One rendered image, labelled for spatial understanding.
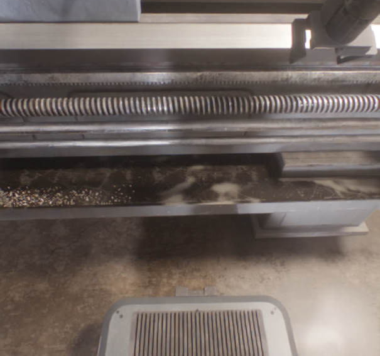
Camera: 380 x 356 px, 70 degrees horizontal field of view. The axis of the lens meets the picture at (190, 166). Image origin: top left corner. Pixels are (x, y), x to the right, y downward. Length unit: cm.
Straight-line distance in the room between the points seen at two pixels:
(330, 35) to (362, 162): 55
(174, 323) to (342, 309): 67
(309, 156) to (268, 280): 53
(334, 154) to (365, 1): 58
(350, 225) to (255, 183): 61
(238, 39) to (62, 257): 104
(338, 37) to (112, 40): 42
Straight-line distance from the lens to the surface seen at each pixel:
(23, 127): 75
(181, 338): 85
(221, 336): 85
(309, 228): 132
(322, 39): 54
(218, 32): 65
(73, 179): 94
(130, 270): 118
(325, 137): 80
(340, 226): 138
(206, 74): 66
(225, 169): 91
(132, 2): 70
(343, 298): 129
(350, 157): 100
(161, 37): 64
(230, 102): 63
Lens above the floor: 110
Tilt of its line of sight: 50 degrees down
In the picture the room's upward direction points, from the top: 2 degrees clockwise
